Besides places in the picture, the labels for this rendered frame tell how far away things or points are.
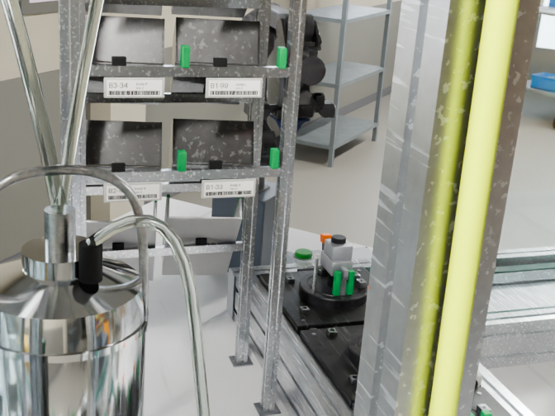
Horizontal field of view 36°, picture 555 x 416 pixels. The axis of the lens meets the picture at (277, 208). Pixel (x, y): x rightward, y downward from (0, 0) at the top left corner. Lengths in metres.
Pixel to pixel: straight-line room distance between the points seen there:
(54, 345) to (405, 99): 0.35
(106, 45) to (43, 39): 2.77
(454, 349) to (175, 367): 1.27
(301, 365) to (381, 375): 1.04
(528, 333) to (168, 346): 0.72
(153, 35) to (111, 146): 0.18
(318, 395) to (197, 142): 0.45
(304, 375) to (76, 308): 0.86
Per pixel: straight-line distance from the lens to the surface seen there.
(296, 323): 1.62
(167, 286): 1.99
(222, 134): 1.39
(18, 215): 4.12
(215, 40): 1.35
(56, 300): 0.66
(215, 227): 1.52
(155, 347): 1.74
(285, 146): 1.35
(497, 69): 0.38
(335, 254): 1.68
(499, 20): 0.38
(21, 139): 4.04
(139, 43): 1.32
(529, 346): 1.82
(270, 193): 2.02
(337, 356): 1.52
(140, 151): 1.35
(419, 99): 0.40
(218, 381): 1.63
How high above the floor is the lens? 1.71
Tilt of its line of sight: 20 degrees down
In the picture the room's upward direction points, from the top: 4 degrees clockwise
